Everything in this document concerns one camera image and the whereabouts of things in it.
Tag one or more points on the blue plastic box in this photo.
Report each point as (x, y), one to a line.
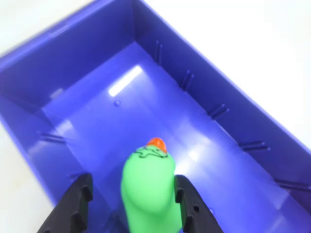
(121, 97)

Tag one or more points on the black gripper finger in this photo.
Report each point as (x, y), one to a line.
(70, 208)
(196, 213)

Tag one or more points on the green rubber duck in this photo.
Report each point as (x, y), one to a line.
(148, 184)

